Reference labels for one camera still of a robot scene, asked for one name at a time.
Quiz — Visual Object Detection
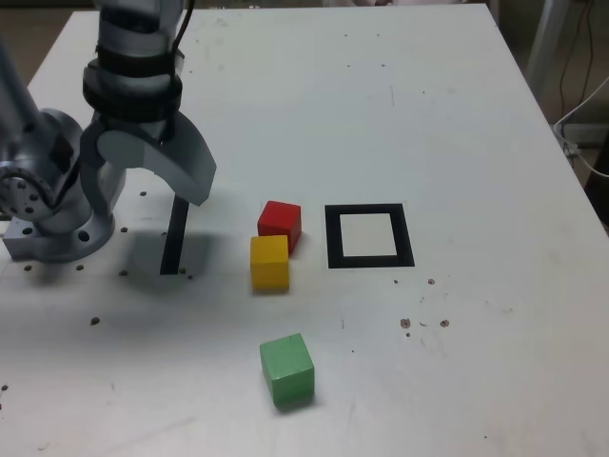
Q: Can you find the thin black cable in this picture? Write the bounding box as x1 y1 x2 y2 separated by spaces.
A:
558 0 584 120
578 0 597 104

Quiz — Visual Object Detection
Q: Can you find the black tape square outline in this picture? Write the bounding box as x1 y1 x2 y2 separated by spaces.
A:
324 203 416 269

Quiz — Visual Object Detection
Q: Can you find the red cube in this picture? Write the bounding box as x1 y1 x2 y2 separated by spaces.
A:
257 200 303 257

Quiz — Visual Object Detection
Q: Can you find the white cable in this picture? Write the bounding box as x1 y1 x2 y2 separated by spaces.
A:
553 75 609 178

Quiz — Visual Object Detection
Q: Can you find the green cube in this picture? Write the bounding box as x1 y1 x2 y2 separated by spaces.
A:
259 332 316 411

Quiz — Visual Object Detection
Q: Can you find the white table leg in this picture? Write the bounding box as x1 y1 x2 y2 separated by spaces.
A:
525 0 580 96

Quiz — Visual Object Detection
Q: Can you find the yellow cube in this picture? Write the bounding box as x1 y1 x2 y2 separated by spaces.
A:
249 234 291 291

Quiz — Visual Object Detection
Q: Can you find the black tape strip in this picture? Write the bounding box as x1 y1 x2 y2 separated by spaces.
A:
159 194 191 276

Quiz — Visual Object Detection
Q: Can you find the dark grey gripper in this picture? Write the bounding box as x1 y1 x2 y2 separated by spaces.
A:
79 110 218 220

